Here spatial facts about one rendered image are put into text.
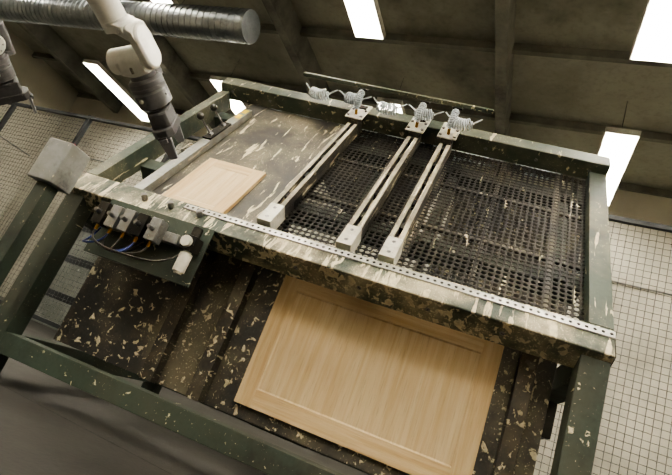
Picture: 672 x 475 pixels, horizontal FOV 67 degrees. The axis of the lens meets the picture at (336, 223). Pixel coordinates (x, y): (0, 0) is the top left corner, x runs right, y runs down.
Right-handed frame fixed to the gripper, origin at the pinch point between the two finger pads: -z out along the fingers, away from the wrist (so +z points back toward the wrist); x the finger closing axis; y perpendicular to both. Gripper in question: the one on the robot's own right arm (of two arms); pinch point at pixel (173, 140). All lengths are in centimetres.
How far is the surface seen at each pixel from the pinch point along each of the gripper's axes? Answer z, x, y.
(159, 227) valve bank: -43, 30, 30
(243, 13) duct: -45, 386, 25
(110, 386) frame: -81, -8, 58
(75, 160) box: -21, 60, 63
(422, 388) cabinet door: -110, -15, -51
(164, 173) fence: -45, 79, 39
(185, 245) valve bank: -49, 23, 21
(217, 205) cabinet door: -55, 56, 15
